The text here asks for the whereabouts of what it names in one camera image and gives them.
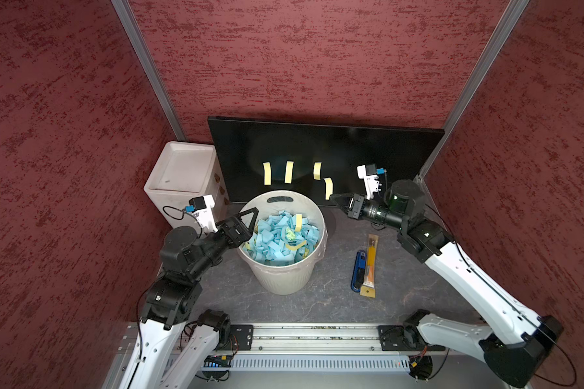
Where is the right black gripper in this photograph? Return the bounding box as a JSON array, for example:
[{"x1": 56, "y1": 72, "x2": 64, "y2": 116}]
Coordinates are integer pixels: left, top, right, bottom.
[{"x1": 327, "y1": 192, "x2": 406, "y2": 230}]

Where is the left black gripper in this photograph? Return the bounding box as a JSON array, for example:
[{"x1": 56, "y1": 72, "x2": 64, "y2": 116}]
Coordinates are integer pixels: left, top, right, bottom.
[{"x1": 188, "y1": 207, "x2": 259, "y2": 278}]

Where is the yellow sticky note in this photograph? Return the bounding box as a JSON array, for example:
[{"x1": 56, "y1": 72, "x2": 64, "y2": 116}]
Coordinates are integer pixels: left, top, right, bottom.
[
  {"x1": 263, "y1": 162, "x2": 272, "y2": 186},
  {"x1": 295, "y1": 214, "x2": 303, "y2": 232},
  {"x1": 284, "y1": 160, "x2": 295, "y2": 184},
  {"x1": 324, "y1": 178, "x2": 334, "y2": 200},
  {"x1": 313, "y1": 162, "x2": 322, "y2": 181},
  {"x1": 285, "y1": 240, "x2": 308, "y2": 251}
]

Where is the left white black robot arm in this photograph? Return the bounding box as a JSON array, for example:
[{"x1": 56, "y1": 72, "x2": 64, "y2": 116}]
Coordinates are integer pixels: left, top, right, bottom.
[{"x1": 119, "y1": 207, "x2": 259, "y2": 388}]

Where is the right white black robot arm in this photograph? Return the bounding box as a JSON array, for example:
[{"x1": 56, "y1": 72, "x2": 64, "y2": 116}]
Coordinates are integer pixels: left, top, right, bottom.
[{"x1": 328, "y1": 180, "x2": 564, "y2": 388}]

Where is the black flat monitor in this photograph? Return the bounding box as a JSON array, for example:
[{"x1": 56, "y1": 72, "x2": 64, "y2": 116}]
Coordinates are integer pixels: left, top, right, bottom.
[{"x1": 208, "y1": 117, "x2": 444, "y2": 206}]

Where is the blue paper scraps pile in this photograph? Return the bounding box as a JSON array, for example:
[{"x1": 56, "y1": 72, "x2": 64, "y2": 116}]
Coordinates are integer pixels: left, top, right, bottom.
[{"x1": 241, "y1": 211, "x2": 321, "y2": 267}]

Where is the white plastic waste basket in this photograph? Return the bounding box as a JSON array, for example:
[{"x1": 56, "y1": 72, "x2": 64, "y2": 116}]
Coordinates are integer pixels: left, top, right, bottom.
[{"x1": 237, "y1": 191, "x2": 328, "y2": 295}]

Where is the blue utility knife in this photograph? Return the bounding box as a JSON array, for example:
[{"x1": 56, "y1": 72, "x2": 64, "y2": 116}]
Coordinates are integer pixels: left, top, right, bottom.
[{"x1": 350, "y1": 250, "x2": 368, "y2": 293}]

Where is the white styrofoam box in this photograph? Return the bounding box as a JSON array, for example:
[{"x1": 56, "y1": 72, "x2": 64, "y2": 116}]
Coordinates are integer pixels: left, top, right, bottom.
[{"x1": 144, "y1": 142, "x2": 229, "y2": 230}]

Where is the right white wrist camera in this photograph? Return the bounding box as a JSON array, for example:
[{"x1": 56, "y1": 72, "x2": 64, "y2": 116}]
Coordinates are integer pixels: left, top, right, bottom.
[{"x1": 357, "y1": 164, "x2": 387, "y2": 200}]

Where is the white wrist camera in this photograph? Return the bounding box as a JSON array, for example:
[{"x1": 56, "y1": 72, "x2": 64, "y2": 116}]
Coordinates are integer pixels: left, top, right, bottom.
[
  {"x1": 183, "y1": 194, "x2": 217, "y2": 233},
  {"x1": 357, "y1": 164, "x2": 387, "y2": 200}
]

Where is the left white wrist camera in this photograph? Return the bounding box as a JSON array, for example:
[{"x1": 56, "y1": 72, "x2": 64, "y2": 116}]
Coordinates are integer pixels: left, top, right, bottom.
[{"x1": 183, "y1": 194, "x2": 217, "y2": 233}]

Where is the orange handled scraper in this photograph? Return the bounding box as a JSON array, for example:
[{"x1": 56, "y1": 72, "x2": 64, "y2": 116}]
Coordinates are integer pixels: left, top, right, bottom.
[{"x1": 360, "y1": 234, "x2": 379, "y2": 298}]

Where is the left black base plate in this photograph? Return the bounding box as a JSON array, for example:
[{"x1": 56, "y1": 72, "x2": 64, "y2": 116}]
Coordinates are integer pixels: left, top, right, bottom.
[{"x1": 217, "y1": 324, "x2": 255, "y2": 353}]

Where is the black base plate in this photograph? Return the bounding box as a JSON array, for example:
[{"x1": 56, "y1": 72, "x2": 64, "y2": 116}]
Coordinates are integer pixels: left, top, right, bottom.
[
  {"x1": 377, "y1": 325, "x2": 445, "y2": 353},
  {"x1": 217, "y1": 324, "x2": 255, "y2": 353}
]

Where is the aluminium mounting rail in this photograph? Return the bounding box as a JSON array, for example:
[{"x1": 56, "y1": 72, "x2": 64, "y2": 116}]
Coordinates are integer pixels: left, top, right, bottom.
[{"x1": 118, "y1": 322, "x2": 512, "y2": 356}]

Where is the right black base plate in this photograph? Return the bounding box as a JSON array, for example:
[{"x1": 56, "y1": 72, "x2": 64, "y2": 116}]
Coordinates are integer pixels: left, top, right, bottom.
[{"x1": 377, "y1": 325, "x2": 445, "y2": 353}]

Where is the white perforated cable duct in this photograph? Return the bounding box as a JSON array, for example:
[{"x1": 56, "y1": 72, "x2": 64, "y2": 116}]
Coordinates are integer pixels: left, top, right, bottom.
[{"x1": 201, "y1": 355, "x2": 410, "y2": 374}]

